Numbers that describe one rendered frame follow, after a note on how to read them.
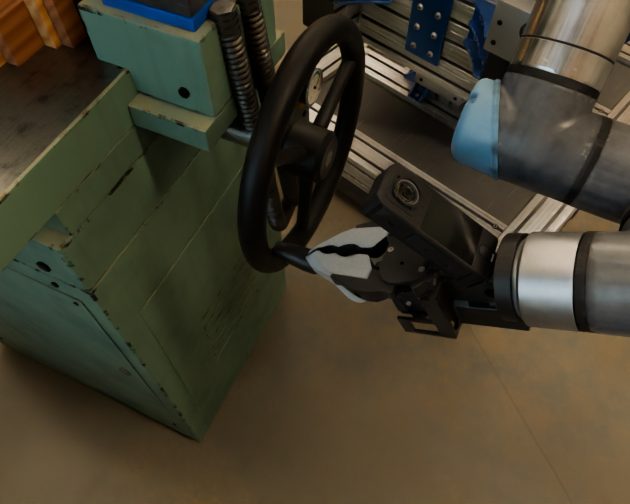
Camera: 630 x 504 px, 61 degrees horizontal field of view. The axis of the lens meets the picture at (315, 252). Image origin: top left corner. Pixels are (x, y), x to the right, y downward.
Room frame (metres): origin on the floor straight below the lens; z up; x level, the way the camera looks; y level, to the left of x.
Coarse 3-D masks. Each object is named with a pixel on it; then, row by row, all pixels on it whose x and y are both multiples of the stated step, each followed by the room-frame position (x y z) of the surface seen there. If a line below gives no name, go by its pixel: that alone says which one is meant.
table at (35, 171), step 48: (48, 48) 0.48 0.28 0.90; (0, 96) 0.41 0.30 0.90; (48, 96) 0.41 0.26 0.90; (96, 96) 0.41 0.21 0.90; (144, 96) 0.44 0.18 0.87; (0, 144) 0.34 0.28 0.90; (48, 144) 0.34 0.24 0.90; (96, 144) 0.38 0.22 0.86; (192, 144) 0.40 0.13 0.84; (0, 192) 0.29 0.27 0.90; (48, 192) 0.32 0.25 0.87; (0, 240) 0.26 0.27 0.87
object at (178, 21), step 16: (112, 0) 0.46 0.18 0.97; (128, 0) 0.45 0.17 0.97; (144, 0) 0.44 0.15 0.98; (160, 0) 0.43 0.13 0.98; (176, 0) 0.43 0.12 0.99; (192, 0) 0.43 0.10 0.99; (208, 0) 0.45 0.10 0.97; (144, 16) 0.44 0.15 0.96; (160, 16) 0.43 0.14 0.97; (176, 16) 0.43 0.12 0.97; (192, 16) 0.42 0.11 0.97; (208, 16) 0.44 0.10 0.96
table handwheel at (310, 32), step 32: (320, 32) 0.43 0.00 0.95; (352, 32) 0.49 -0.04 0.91; (288, 64) 0.39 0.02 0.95; (352, 64) 0.51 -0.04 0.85; (288, 96) 0.36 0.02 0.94; (352, 96) 0.52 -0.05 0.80; (256, 128) 0.34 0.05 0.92; (288, 128) 0.43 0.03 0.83; (320, 128) 0.43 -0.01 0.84; (352, 128) 0.51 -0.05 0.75; (256, 160) 0.32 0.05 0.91; (288, 160) 0.36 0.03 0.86; (320, 160) 0.39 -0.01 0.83; (256, 192) 0.30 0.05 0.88; (320, 192) 0.45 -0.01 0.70; (256, 224) 0.29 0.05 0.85; (256, 256) 0.29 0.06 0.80
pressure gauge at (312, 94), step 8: (312, 72) 0.70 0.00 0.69; (320, 72) 0.72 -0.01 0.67; (312, 80) 0.70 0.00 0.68; (320, 80) 0.73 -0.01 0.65; (304, 88) 0.68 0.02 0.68; (312, 88) 0.70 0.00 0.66; (320, 88) 0.72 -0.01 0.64; (304, 96) 0.68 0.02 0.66; (312, 96) 0.70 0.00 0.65; (312, 104) 0.69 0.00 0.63
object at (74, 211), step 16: (128, 144) 0.41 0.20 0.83; (144, 144) 0.43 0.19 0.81; (112, 160) 0.39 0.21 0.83; (128, 160) 0.41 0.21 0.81; (96, 176) 0.36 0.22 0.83; (112, 176) 0.38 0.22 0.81; (80, 192) 0.34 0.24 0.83; (96, 192) 0.36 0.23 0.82; (64, 208) 0.32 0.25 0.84; (80, 208) 0.33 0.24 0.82; (48, 224) 0.32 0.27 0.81; (64, 224) 0.31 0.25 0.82; (80, 224) 0.32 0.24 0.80
